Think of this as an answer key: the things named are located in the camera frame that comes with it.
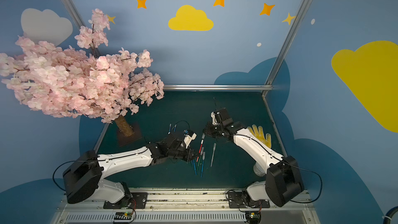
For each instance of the red carving knife capped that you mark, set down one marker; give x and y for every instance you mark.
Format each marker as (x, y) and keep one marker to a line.
(201, 146)

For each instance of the right round green circuit board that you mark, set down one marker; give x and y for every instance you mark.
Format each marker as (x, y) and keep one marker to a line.
(253, 217)

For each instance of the right slanted aluminium frame post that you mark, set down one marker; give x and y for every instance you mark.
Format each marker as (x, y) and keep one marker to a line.
(294, 27)

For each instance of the lower blue carving knife capped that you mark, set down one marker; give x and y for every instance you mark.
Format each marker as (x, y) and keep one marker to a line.
(203, 162)

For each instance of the yellow work glove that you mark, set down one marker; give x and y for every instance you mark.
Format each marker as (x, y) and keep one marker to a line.
(258, 132)

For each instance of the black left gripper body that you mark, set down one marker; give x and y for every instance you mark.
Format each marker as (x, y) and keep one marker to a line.
(183, 152)

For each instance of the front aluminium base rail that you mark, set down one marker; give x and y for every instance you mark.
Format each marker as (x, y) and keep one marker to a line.
(188, 206)

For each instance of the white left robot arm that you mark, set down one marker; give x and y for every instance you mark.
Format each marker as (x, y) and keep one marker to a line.
(86, 178)

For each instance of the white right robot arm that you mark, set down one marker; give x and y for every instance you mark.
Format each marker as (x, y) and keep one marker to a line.
(282, 176)

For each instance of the pink artificial blossom tree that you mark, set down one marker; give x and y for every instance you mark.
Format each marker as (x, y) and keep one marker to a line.
(70, 83)

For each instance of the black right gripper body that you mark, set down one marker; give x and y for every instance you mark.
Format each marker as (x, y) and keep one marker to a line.
(216, 129)

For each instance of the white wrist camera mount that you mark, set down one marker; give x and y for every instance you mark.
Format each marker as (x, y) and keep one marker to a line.
(214, 118)
(189, 136)

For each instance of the horizontal aluminium frame rail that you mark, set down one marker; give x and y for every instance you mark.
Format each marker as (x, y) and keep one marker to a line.
(218, 88)

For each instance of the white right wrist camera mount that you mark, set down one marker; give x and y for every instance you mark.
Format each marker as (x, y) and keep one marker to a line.
(214, 118)

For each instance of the short blue carving knife capped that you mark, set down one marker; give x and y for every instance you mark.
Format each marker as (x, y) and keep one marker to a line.
(194, 167)

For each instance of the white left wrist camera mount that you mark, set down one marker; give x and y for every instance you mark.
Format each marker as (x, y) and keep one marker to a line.
(189, 136)

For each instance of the left green circuit board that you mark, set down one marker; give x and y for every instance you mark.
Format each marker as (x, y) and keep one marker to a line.
(123, 217)

